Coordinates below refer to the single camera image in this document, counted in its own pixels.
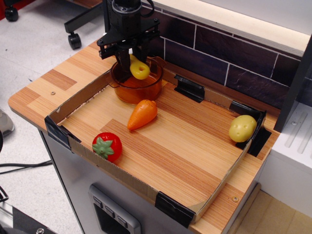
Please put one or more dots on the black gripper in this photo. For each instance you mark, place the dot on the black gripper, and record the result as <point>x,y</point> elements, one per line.
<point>127,28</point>

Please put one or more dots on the yellow handled toy knife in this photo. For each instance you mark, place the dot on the yellow handled toy knife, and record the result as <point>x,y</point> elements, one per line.
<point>138,69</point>

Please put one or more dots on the amber transparent plastic pot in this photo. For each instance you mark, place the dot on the amber transparent plastic pot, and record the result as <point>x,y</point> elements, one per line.
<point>132,90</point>

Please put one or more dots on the cardboard fence with black tape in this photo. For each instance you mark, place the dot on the cardboard fence with black tape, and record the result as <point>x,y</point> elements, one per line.
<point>183,161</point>

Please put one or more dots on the orange toy carrot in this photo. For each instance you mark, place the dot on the orange toy carrot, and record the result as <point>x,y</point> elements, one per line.
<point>144,112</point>

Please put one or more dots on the black office chair base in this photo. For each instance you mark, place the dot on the black office chair base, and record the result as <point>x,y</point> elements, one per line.
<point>94,10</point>

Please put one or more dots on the red toy tomato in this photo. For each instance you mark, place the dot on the red toy tomato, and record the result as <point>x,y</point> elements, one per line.
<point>108,146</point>

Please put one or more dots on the black caster wheel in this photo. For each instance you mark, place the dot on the black caster wheel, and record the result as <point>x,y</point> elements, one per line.
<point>11,14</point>

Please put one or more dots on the yellow toy potato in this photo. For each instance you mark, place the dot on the yellow toy potato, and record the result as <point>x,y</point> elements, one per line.
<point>242,128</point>

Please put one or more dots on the grey toy oven panel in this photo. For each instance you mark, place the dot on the grey toy oven panel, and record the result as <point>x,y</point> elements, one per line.
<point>112,218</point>

